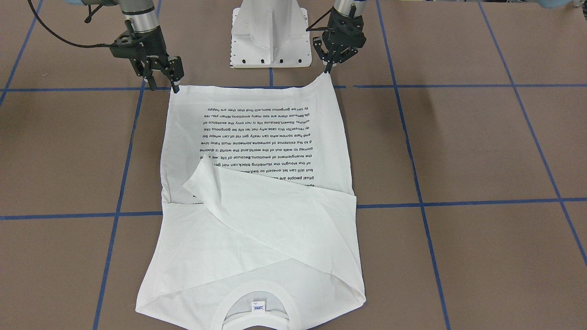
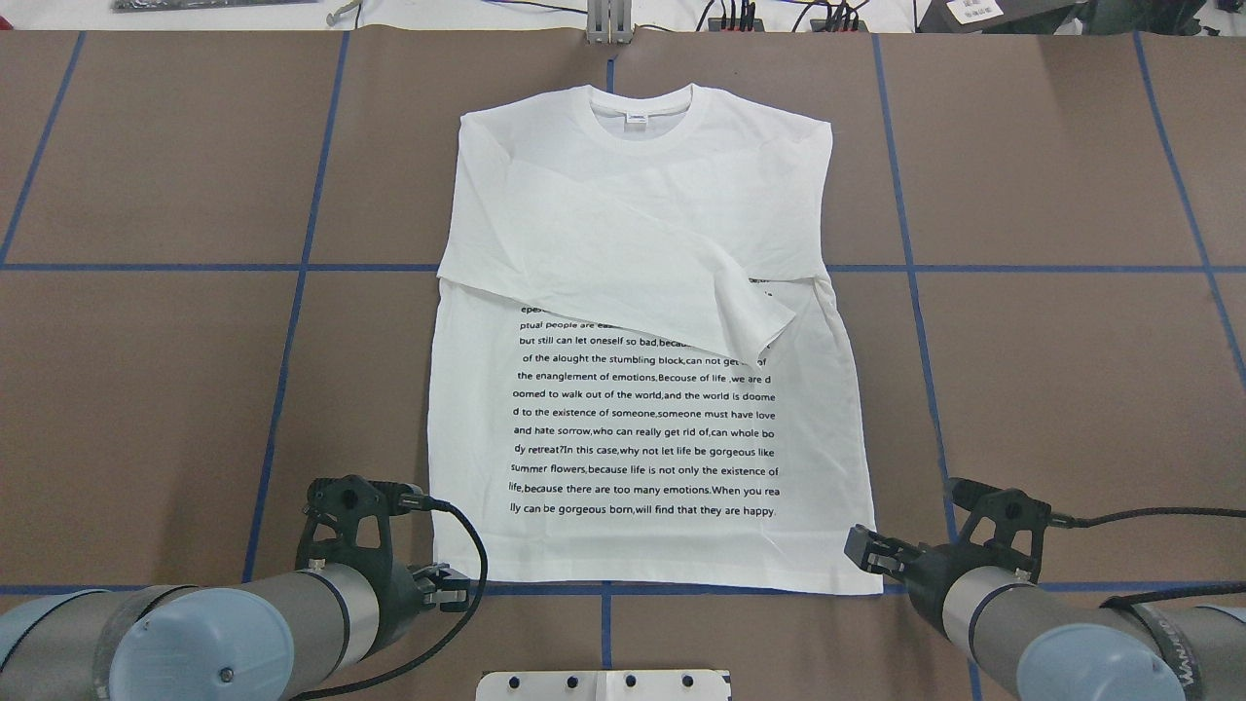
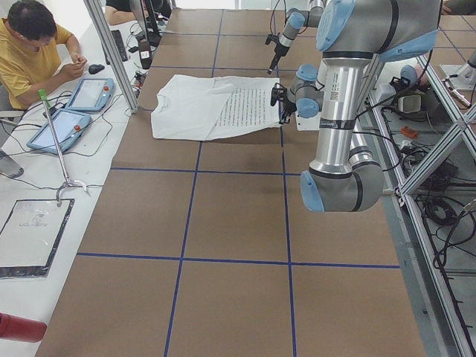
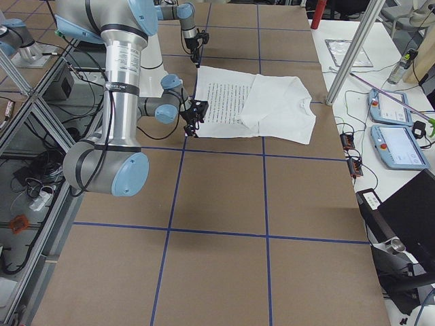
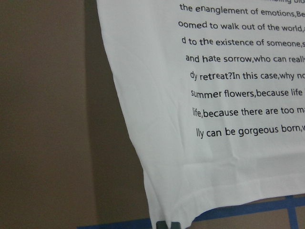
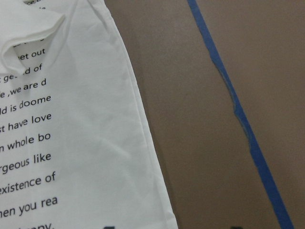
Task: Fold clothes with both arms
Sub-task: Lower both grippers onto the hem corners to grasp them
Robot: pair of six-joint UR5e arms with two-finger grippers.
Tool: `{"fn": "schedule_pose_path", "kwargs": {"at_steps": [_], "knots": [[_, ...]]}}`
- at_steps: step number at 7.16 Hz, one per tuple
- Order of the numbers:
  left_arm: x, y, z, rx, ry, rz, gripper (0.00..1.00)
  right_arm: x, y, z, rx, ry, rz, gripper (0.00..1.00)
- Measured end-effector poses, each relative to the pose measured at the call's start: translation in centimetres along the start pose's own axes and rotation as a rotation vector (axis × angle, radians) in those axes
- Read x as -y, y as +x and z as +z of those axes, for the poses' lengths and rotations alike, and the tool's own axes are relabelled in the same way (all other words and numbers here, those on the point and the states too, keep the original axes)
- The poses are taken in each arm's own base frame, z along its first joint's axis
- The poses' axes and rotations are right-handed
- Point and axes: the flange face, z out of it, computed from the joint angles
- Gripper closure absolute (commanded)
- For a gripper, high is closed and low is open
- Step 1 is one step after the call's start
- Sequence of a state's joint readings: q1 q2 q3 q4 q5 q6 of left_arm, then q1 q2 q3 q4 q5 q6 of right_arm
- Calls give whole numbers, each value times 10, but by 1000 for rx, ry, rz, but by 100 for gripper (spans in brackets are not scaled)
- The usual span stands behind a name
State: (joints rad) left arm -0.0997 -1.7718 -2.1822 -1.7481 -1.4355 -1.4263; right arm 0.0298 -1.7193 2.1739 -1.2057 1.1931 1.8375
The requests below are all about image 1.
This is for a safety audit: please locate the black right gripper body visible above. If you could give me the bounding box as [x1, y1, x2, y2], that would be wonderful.
[110, 25, 172, 74]

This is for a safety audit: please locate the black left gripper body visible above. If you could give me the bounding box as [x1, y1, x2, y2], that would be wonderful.
[321, 9, 366, 52]

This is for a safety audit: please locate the white long-sleeve printed shirt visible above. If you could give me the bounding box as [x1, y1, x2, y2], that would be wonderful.
[135, 73, 365, 330]

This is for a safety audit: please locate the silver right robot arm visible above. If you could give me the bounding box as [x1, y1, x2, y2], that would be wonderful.
[68, 0, 184, 93]

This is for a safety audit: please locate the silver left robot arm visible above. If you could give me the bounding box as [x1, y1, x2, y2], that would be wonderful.
[306, 0, 366, 73]

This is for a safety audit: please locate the white pedestal column with base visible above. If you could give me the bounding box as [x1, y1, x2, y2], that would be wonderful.
[230, 0, 312, 68]

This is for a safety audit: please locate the black robot wrist cable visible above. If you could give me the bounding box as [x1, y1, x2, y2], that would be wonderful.
[28, 0, 115, 49]

